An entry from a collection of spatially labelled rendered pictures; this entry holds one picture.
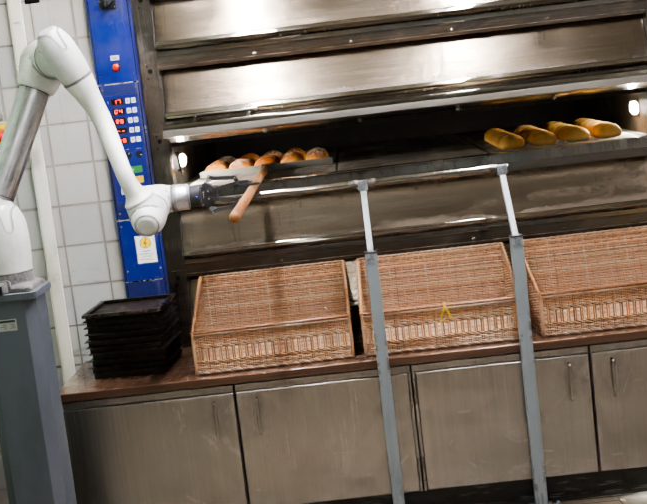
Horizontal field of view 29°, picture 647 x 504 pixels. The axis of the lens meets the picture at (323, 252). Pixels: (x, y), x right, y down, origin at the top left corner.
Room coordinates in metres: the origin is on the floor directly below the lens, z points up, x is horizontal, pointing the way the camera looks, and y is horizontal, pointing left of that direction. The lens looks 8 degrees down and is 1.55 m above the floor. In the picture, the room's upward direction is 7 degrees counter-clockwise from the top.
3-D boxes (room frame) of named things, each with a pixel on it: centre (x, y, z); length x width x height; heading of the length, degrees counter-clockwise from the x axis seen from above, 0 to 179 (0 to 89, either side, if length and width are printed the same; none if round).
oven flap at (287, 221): (4.67, -0.37, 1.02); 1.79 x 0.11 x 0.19; 88
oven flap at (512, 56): (4.67, -0.37, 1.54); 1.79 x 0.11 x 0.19; 88
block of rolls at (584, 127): (5.10, -0.97, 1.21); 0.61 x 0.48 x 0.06; 178
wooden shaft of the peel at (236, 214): (4.21, 0.21, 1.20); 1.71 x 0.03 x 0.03; 179
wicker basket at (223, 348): (4.43, 0.20, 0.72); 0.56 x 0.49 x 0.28; 89
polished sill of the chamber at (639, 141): (4.70, -0.38, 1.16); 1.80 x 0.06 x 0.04; 88
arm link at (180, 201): (4.16, 0.44, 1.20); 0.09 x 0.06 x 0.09; 178
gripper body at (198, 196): (4.16, 0.37, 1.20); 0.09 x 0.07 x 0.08; 88
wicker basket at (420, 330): (4.41, -0.39, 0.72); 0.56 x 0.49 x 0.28; 87
